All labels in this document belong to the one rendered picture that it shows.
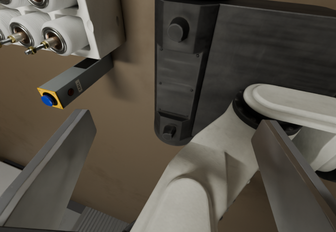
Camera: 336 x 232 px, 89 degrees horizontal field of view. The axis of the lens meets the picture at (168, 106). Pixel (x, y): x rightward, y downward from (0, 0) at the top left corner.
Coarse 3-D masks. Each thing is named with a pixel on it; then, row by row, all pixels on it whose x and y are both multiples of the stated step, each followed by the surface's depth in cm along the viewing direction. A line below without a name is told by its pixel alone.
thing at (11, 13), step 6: (0, 12) 53; (6, 12) 54; (12, 12) 55; (18, 12) 56; (0, 18) 52; (6, 18) 53; (0, 24) 51; (6, 24) 53; (6, 30) 53; (6, 36) 53
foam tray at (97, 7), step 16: (80, 0) 46; (96, 0) 50; (112, 0) 56; (80, 16) 49; (96, 16) 51; (112, 16) 58; (96, 32) 52; (112, 32) 60; (48, 48) 61; (96, 48) 54; (112, 48) 62
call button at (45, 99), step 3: (42, 96) 54; (45, 96) 53; (48, 96) 54; (42, 99) 54; (45, 99) 54; (48, 99) 53; (51, 99) 54; (45, 102) 55; (48, 102) 54; (51, 102) 54; (48, 105) 55; (51, 105) 55
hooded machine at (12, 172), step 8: (8, 160) 248; (0, 168) 235; (8, 168) 236; (16, 168) 237; (0, 176) 227; (8, 176) 228; (16, 176) 229; (0, 184) 220; (8, 184) 221; (0, 192) 213
